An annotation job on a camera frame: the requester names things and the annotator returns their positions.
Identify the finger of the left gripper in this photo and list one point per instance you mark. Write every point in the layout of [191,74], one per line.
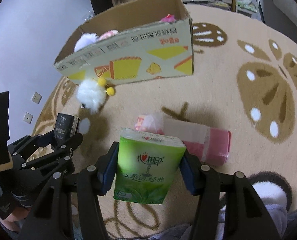
[65,150]
[27,145]

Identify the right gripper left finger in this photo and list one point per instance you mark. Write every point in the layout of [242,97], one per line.
[51,216]

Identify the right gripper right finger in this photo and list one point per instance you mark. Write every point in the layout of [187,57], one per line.
[246,217]

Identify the black tissue pack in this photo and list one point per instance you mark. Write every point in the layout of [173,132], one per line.
[65,127]

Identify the white fluffy plush with pompoms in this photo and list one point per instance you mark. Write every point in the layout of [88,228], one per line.
[92,95]

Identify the pink tissue pack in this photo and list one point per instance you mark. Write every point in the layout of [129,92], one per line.
[210,145]

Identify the green tissue pack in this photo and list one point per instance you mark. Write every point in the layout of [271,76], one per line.
[147,165]

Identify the white-haired plush doll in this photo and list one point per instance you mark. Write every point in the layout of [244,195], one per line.
[85,40]

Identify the pink strawberry bear plush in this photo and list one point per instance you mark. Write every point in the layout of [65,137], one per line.
[168,19]

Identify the person's left hand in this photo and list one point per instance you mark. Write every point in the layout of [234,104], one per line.
[11,222]

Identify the pink swirl roll plush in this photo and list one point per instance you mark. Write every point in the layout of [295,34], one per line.
[108,34]

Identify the plastic bag of toys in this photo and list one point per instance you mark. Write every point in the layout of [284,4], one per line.
[90,14]

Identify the beige patterned carpet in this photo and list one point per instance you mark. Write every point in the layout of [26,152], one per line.
[244,80]

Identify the cardboard box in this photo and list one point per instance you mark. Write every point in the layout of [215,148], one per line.
[144,48]

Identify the lower wall socket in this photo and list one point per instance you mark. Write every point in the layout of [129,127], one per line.
[28,118]

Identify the wall socket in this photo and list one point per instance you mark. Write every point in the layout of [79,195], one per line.
[28,118]
[36,98]

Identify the upper wall socket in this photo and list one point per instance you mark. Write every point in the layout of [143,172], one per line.
[36,98]

